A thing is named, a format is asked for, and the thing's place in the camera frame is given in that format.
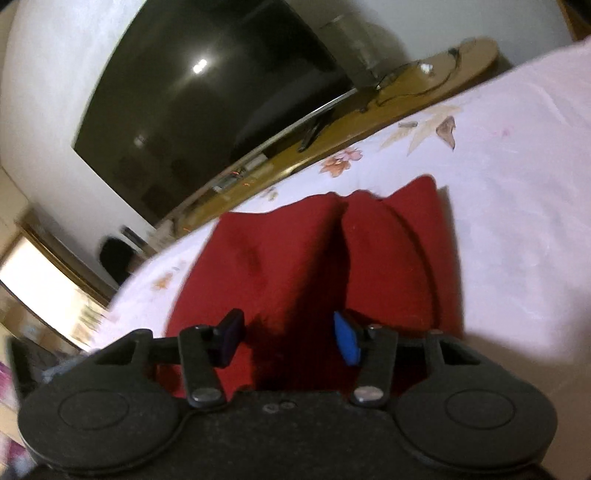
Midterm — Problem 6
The wooden tv stand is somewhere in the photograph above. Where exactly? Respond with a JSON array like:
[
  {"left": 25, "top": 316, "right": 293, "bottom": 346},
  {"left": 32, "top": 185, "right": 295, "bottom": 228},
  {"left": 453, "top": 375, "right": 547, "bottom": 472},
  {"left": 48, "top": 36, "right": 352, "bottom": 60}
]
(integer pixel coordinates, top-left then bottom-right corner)
[{"left": 156, "top": 37, "right": 500, "bottom": 238}]

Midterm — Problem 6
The red embroidered sweater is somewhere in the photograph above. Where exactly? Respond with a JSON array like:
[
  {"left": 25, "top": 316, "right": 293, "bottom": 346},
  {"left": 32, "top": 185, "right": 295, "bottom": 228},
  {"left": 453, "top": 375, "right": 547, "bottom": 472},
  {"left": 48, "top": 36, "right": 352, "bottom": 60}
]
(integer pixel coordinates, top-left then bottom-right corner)
[{"left": 166, "top": 176, "right": 462, "bottom": 394}]

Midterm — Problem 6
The black cable on stand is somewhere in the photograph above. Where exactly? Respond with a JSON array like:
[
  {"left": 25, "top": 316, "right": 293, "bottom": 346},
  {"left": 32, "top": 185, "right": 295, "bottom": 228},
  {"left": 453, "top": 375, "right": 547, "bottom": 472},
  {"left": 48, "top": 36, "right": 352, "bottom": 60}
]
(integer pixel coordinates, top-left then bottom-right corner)
[{"left": 359, "top": 45, "right": 463, "bottom": 114}]

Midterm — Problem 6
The white floral bed sheet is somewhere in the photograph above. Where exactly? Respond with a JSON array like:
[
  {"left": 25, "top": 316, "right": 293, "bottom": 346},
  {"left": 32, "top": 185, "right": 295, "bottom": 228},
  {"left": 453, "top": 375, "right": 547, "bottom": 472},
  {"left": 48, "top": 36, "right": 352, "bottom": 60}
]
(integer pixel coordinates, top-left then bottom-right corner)
[{"left": 89, "top": 36, "right": 591, "bottom": 480}]

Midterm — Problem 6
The silver set-top box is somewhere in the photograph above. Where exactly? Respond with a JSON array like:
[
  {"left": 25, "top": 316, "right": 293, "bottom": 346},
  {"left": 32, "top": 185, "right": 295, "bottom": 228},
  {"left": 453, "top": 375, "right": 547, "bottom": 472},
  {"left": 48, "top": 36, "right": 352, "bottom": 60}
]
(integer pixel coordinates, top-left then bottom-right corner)
[{"left": 211, "top": 153, "right": 269, "bottom": 193}]

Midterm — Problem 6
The small white object on stand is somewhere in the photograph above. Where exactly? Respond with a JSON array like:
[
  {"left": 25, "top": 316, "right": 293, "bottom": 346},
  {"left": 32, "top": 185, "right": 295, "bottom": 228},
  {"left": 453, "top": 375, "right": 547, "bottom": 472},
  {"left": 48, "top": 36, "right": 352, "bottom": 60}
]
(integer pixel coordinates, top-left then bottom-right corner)
[{"left": 419, "top": 63, "right": 434, "bottom": 76}]

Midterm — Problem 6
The black curved television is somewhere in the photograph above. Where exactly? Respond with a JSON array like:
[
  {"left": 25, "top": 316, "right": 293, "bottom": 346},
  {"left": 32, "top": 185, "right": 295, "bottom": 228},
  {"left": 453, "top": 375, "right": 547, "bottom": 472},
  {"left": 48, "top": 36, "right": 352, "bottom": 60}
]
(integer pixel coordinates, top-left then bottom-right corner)
[{"left": 74, "top": 1, "right": 352, "bottom": 224}]

